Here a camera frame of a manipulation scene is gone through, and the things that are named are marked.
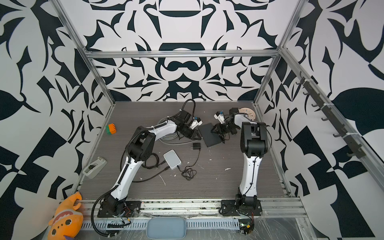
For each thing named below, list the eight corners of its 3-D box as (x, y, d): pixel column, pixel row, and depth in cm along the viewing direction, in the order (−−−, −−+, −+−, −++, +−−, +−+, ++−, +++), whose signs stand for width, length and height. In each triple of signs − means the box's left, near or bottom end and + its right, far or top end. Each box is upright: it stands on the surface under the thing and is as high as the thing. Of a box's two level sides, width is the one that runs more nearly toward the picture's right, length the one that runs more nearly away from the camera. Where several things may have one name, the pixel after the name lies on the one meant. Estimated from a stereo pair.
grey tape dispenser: (85, 175, 87) (80, 172, 83) (101, 158, 93) (97, 154, 89) (92, 180, 85) (88, 177, 81) (108, 162, 92) (105, 159, 88)
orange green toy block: (109, 136, 104) (106, 132, 101) (107, 128, 108) (104, 124, 105) (117, 133, 106) (114, 129, 102) (115, 125, 110) (112, 121, 107)
